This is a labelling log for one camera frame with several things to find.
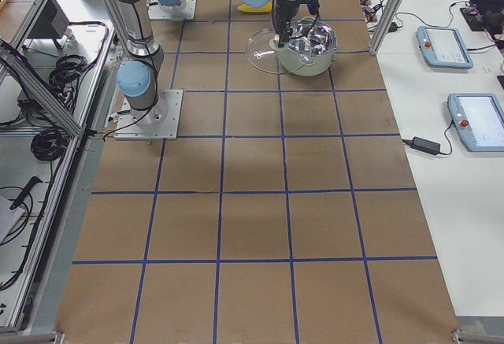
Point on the upper teach pendant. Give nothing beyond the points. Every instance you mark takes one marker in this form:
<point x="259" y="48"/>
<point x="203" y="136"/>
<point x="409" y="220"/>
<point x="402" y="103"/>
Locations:
<point x="443" y="48"/>

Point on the aluminium frame post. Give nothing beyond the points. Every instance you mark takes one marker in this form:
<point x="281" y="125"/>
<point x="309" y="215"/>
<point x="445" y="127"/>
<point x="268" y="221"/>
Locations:
<point x="383" y="26"/>

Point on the teach pendant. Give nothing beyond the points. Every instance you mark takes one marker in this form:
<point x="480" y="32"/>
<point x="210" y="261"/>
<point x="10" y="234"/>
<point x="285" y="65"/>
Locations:
<point x="443" y="48"/>
<point x="478" y="119"/>

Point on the glass pot lid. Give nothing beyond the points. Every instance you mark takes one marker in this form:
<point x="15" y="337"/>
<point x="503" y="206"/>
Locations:
<point x="270" y="57"/>

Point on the black power adapter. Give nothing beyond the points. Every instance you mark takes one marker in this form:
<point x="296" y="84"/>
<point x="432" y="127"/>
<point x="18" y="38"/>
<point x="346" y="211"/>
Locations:
<point x="425" y="145"/>

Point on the yellow corn cob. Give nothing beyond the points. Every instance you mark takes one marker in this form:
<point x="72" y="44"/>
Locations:
<point x="244" y="8"/>

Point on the pale green cooking pot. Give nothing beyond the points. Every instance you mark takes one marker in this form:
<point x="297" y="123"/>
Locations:
<point x="323" y="41"/>

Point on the lower teach pendant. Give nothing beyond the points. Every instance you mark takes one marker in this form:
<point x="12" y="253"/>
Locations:
<point x="478" y="119"/>

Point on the aluminium frame rail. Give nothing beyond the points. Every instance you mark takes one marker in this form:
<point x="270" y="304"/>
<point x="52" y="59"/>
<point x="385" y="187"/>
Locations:
<point x="34" y="86"/>

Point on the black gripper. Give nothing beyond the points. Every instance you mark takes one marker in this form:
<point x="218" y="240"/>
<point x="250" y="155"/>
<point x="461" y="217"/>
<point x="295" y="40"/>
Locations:
<point x="282" y="15"/>

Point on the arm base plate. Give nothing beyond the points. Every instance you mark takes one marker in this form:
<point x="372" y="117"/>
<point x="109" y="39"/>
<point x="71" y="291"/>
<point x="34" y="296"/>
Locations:
<point x="173" y="10"/>
<point x="162" y="122"/>

